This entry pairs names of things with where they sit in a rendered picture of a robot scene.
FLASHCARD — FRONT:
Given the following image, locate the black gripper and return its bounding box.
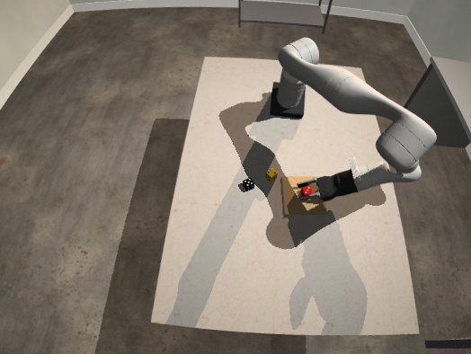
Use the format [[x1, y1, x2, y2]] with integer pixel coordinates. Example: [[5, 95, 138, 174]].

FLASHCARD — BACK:
[[297, 157, 373, 202]]

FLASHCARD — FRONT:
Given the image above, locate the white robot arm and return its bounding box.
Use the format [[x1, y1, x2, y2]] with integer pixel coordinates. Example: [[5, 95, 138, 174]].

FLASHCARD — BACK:
[[277, 38, 437, 187]]

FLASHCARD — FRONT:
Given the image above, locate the black die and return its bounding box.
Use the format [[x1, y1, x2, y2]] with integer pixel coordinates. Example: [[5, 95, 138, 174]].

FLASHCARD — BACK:
[[243, 178, 254, 191]]

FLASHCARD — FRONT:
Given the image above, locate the tan square mat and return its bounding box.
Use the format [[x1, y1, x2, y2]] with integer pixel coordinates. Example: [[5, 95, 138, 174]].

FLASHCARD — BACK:
[[281, 176, 327, 215]]

